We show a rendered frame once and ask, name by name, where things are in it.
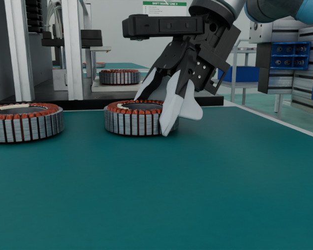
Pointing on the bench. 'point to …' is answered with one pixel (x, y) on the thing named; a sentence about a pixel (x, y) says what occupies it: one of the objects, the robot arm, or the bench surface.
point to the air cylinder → (59, 79)
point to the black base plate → (97, 97)
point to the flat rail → (84, 6)
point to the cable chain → (35, 29)
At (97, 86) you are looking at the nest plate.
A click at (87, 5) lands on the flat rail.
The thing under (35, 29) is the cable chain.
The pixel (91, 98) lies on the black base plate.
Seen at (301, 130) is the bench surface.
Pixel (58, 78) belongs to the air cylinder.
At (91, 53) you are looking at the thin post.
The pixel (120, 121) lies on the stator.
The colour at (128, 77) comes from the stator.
